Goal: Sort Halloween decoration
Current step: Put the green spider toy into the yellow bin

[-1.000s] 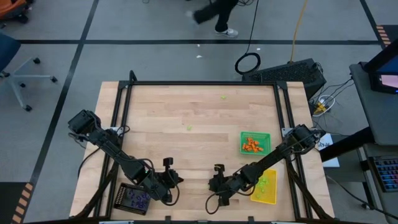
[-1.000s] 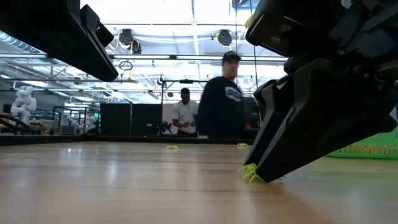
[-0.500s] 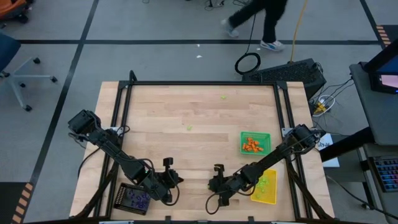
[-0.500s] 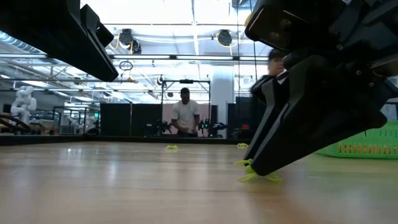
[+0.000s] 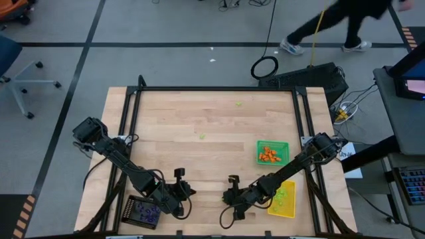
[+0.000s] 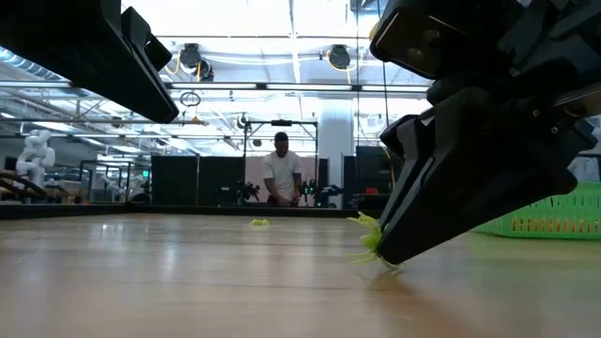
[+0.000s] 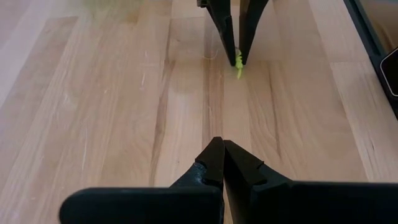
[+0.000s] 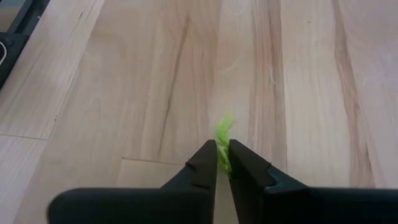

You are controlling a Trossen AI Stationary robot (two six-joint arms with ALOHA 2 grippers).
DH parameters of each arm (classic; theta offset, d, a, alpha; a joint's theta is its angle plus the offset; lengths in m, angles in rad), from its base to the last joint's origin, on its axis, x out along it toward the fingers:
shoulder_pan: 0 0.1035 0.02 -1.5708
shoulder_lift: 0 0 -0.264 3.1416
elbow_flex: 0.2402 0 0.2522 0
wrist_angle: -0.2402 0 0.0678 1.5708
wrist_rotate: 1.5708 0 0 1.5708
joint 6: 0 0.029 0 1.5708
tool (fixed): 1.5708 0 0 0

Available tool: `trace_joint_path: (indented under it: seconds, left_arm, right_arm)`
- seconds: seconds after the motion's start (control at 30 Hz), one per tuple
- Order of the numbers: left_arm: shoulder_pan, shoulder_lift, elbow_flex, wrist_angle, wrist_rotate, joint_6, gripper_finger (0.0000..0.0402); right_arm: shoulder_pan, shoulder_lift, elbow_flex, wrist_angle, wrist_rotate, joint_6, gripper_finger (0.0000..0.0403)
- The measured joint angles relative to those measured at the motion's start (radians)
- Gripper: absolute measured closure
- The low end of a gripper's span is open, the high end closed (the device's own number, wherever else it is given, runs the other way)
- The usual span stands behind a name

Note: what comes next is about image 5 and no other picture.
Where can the yellow power plug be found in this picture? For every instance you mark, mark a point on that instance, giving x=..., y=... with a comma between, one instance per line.
x=342, y=115

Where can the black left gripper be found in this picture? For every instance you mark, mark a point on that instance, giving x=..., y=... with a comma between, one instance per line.
x=181, y=192

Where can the green plastic basket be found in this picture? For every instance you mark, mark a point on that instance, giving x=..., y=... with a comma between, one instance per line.
x=284, y=146

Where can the black plastic basket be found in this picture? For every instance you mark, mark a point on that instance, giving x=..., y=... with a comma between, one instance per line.
x=133, y=215

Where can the backlit keyboard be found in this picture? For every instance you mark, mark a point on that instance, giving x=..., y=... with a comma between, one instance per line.
x=413, y=184

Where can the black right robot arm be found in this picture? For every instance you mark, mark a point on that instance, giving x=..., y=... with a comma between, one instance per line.
x=292, y=167

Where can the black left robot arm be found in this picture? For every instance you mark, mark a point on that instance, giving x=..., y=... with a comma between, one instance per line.
x=123, y=162

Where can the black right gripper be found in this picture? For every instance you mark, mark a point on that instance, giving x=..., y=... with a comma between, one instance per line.
x=237, y=197

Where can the black desk beam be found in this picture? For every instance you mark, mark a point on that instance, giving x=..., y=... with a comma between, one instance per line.
x=372, y=153

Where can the yellow plastic basket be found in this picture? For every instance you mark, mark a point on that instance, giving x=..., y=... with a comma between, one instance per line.
x=289, y=209

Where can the orange chair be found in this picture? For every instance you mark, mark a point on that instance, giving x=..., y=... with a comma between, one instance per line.
x=13, y=8

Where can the white office chair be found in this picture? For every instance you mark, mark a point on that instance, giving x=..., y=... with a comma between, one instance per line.
x=20, y=81

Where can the person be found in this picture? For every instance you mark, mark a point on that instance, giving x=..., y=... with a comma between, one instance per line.
x=345, y=20

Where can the grey desk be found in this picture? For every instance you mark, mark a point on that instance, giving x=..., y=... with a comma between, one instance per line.
x=401, y=126

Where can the black computer case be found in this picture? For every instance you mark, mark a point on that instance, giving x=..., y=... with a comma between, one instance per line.
x=305, y=78

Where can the black table clamp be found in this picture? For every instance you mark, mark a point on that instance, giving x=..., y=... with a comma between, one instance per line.
x=268, y=233
x=179, y=233

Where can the white paper sheet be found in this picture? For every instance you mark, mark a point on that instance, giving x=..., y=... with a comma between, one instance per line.
x=354, y=173

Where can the black monitor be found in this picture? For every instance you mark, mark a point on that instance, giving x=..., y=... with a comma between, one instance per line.
x=413, y=87

